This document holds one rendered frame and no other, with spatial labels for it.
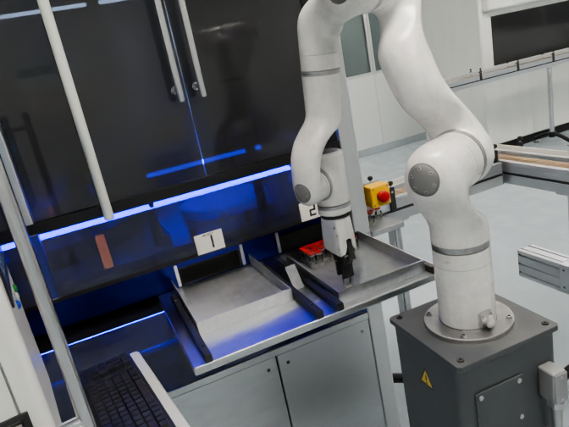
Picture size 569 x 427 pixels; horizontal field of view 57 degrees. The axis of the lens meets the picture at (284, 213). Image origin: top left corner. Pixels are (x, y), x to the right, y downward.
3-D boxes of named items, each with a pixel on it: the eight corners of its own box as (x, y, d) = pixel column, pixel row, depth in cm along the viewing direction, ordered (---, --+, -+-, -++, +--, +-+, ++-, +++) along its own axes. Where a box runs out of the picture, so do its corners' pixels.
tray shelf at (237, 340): (159, 301, 160) (157, 296, 159) (356, 233, 182) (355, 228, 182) (196, 375, 117) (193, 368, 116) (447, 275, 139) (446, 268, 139)
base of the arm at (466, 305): (534, 323, 111) (529, 242, 106) (461, 355, 105) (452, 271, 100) (473, 292, 128) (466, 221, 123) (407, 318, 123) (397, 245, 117)
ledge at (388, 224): (352, 228, 188) (351, 223, 188) (382, 218, 193) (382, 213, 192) (372, 237, 176) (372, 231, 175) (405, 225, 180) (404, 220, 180)
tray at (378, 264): (288, 265, 162) (285, 255, 161) (360, 241, 170) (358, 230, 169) (340, 304, 131) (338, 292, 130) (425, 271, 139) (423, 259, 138)
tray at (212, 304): (173, 290, 161) (170, 280, 160) (251, 263, 169) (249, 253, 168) (200, 335, 130) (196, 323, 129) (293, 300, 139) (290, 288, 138)
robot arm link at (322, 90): (305, 77, 110) (317, 212, 121) (347, 65, 121) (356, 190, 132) (273, 77, 115) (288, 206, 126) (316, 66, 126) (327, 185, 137)
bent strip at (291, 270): (288, 285, 148) (284, 267, 146) (298, 282, 149) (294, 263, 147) (311, 303, 135) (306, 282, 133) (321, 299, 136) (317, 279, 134)
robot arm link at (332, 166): (335, 209, 125) (356, 196, 132) (327, 156, 122) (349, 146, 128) (308, 207, 131) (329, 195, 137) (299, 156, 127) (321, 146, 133)
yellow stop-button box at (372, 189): (361, 205, 179) (359, 185, 177) (379, 199, 182) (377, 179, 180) (373, 208, 173) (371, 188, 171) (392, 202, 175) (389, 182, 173)
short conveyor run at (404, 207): (358, 236, 185) (351, 194, 180) (337, 226, 199) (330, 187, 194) (506, 185, 207) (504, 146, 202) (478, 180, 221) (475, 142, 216)
